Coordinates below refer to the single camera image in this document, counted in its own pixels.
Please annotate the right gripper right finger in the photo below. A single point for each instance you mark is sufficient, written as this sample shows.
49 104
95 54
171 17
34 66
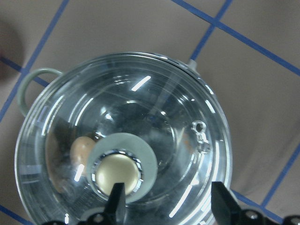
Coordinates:
224 207

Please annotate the brown egg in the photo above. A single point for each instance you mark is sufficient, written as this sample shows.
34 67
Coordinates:
80 151

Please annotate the glass pot lid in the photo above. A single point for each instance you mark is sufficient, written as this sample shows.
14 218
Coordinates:
122 140

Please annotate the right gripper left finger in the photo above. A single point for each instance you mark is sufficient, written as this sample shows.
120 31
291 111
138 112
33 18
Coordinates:
115 209

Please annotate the pale green steel pot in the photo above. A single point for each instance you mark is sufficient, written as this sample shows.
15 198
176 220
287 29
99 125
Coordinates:
25 93

